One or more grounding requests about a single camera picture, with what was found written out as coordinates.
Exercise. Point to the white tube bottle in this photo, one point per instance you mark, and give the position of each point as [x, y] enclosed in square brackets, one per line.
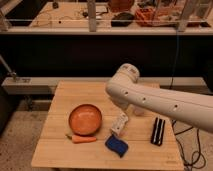
[119, 124]

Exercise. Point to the white cup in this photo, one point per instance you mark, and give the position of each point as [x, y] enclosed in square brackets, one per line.
[138, 111]

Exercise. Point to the brown basket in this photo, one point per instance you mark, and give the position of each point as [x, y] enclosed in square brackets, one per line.
[120, 5]

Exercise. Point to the blue sponge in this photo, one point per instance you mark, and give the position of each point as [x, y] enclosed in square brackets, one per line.
[116, 145]

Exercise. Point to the orange crate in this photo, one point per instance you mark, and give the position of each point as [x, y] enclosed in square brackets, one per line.
[164, 17]

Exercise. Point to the orange ceramic bowl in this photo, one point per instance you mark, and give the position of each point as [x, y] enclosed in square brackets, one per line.
[85, 119]

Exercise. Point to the white vertical post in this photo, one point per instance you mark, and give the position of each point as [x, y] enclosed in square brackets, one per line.
[91, 15]

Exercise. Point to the metal clamp bracket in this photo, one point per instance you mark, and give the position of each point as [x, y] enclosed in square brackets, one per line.
[13, 74]

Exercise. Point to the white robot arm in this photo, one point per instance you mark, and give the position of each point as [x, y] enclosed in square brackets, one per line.
[190, 108]

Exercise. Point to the black pouch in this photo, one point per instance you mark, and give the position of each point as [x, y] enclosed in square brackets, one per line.
[122, 19]

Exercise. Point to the orange carrot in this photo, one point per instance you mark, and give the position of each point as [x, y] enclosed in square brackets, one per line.
[80, 139]

